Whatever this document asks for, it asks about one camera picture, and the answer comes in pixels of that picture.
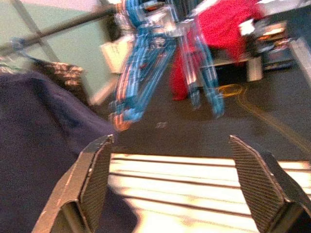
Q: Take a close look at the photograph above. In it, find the black elastic-waist garment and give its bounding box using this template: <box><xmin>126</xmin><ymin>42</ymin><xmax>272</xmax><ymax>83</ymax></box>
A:
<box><xmin>0</xmin><ymin>72</ymin><xmax>140</xmax><ymax>233</ymax></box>

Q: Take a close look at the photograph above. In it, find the bunch of blue hangers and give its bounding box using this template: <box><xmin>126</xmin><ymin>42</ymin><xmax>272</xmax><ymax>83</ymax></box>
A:
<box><xmin>178</xmin><ymin>18</ymin><xmax>225</xmax><ymax>119</ymax></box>
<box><xmin>108</xmin><ymin>0</ymin><xmax>179</xmax><ymax>133</ymax></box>

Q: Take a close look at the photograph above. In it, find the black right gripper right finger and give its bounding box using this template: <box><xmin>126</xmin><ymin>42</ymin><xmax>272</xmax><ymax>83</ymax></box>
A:
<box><xmin>229</xmin><ymin>134</ymin><xmax>311</xmax><ymax>233</ymax></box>

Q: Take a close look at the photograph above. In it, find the yellow cable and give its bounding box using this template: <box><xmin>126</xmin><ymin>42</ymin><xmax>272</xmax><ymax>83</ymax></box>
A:
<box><xmin>217</xmin><ymin>83</ymin><xmax>311</xmax><ymax>151</ymax></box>

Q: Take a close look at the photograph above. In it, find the dark garment with patterned band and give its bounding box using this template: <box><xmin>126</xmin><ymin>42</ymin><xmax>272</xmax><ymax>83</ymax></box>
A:
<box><xmin>33</xmin><ymin>60</ymin><xmax>88</xmax><ymax>102</ymax></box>

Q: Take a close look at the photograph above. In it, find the dark electronics box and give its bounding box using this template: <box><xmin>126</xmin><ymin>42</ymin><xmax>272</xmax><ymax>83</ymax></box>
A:
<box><xmin>251</xmin><ymin>18</ymin><xmax>301</xmax><ymax>71</ymax></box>

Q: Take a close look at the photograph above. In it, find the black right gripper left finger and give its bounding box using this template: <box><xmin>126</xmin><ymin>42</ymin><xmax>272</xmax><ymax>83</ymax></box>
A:
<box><xmin>31</xmin><ymin>134</ymin><xmax>115</xmax><ymax>233</ymax></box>

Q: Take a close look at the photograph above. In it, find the black metal clothes rack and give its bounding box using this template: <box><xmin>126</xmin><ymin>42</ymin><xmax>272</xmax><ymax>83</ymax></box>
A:
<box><xmin>0</xmin><ymin>6</ymin><xmax>311</xmax><ymax>219</ymax></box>

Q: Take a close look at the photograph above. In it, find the white low furniture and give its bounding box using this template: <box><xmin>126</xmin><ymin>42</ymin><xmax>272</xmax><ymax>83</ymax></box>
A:
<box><xmin>210</xmin><ymin>47</ymin><xmax>264</xmax><ymax>83</ymax></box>

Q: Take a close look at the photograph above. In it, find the red garment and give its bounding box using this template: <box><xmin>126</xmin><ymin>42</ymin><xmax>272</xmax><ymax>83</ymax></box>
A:
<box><xmin>169</xmin><ymin>0</ymin><xmax>267</xmax><ymax>101</ymax></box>

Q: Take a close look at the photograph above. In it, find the blue plastic hanger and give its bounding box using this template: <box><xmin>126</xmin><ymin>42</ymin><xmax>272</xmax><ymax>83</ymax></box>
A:
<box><xmin>9</xmin><ymin>36</ymin><xmax>39</xmax><ymax>63</ymax></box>

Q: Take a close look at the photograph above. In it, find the white paper sheet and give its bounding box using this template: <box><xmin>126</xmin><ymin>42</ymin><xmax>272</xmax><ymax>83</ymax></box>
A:
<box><xmin>100</xmin><ymin>36</ymin><xmax>136</xmax><ymax>73</ymax></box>

